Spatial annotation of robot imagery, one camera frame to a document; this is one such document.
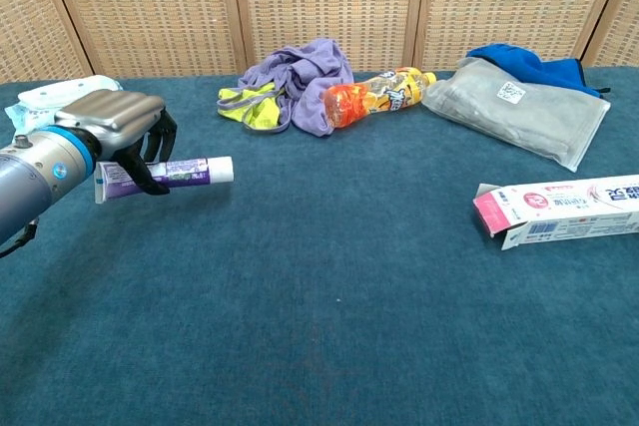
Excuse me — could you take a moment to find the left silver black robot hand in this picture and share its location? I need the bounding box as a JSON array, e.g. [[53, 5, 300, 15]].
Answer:
[[53, 89, 179, 197]]

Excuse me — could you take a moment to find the purple toothpaste tube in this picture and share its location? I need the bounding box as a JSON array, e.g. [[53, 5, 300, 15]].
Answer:
[[93, 155, 235, 205]]

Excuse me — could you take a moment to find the white pink toothpaste box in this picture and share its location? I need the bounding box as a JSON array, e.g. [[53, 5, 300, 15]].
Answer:
[[472, 174, 639, 251]]

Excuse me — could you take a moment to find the light blue wet wipes pack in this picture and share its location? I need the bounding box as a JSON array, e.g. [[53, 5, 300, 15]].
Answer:
[[3, 74, 124, 138]]

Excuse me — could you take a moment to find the yellow-green garment with grey trim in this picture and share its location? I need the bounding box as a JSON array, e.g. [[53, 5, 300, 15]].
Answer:
[[216, 81, 291, 136]]

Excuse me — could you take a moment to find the crumpled purple garment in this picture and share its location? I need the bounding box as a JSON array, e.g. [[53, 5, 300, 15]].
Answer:
[[238, 37, 355, 139]]

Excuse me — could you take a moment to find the woven rattan folding screen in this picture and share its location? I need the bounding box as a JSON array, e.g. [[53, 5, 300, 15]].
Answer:
[[0, 0, 639, 84]]

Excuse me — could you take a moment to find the orange yellow drink bottle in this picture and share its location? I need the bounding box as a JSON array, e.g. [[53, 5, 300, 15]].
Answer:
[[322, 67, 438, 129]]

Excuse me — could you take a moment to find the teal table mat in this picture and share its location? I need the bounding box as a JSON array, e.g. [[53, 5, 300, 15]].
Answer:
[[0, 65, 639, 426]]

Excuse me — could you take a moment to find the grey cloth in clear bag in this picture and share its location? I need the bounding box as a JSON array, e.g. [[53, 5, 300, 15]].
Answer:
[[421, 57, 612, 173]]

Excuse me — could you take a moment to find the blue towel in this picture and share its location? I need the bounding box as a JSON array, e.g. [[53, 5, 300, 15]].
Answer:
[[465, 42, 611, 99]]

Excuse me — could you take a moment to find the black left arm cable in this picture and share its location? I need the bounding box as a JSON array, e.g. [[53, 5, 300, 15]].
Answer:
[[0, 218, 40, 258]]

